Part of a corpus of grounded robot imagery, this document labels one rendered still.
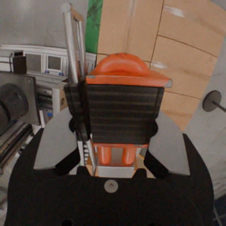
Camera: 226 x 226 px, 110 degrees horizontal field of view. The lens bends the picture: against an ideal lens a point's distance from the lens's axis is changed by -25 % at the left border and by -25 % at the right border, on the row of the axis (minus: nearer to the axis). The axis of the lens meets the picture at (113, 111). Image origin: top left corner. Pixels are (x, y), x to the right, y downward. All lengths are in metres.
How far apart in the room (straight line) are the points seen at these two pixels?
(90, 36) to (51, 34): 0.50
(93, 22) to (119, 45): 0.68
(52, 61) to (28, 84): 0.91
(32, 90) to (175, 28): 0.94
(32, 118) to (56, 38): 1.19
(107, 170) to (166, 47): 0.85
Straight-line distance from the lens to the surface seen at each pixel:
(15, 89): 0.49
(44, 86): 0.50
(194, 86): 1.10
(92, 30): 1.41
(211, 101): 2.16
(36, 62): 1.47
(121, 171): 0.20
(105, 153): 0.16
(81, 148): 1.28
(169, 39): 0.91
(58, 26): 1.57
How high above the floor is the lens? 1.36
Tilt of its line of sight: 59 degrees down
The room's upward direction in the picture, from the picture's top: 178 degrees counter-clockwise
